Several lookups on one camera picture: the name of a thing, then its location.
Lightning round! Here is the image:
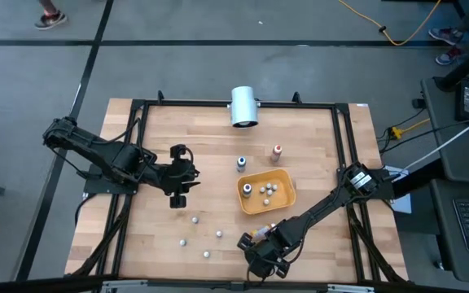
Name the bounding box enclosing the white rod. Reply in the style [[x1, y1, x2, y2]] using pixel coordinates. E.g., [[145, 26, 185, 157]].
[[405, 109, 469, 171]]

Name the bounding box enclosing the silver aluminium extrusion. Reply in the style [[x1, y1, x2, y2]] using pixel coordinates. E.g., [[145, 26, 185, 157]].
[[326, 283, 376, 293], [100, 279, 148, 293]]

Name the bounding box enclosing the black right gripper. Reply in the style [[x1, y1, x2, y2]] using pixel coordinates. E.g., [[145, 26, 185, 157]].
[[237, 231, 299, 281]]

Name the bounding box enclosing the yellow plastic bin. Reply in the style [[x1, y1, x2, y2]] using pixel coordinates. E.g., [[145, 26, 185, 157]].
[[236, 168, 297, 216]]

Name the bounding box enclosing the black stand pole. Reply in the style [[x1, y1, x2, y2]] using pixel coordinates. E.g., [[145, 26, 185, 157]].
[[433, 24, 469, 93]]

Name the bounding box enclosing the yellow floor cable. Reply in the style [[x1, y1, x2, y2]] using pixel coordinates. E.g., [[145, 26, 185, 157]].
[[338, 0, 443, 46]]

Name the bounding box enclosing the black desk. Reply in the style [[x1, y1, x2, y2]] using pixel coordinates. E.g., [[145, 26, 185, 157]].
[[428, 178, 469, 286]]

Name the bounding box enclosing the black rig beam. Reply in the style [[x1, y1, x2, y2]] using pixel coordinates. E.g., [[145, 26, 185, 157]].
[[0, 274, 469, 293]]

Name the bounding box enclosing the black side table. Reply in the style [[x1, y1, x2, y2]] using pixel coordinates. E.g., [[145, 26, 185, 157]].
[[420, 76, 469, 180]]

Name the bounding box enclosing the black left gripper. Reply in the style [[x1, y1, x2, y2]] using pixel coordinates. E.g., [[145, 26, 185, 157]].
[[160, 144, 201, 209]]

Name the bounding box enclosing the person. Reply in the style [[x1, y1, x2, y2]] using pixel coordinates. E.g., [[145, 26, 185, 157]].
[[33, 0, 68, 31], [427, 3, 469, 66]]

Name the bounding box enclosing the yellow power connector cable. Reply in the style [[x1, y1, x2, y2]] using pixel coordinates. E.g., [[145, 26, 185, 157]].
[[388, 117, 432, 140]]

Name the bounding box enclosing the white cylinder camera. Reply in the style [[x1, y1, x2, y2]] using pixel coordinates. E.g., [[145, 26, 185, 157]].
[[226, 85, 261, 129]]

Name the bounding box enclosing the white paper sheet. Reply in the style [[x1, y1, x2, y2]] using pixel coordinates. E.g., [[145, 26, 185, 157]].
[[392, 193, 413, 215]]

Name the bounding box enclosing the yellow-capped food coloring bottle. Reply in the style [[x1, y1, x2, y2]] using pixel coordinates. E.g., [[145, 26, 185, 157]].
[[250, 222, 277, 242]]

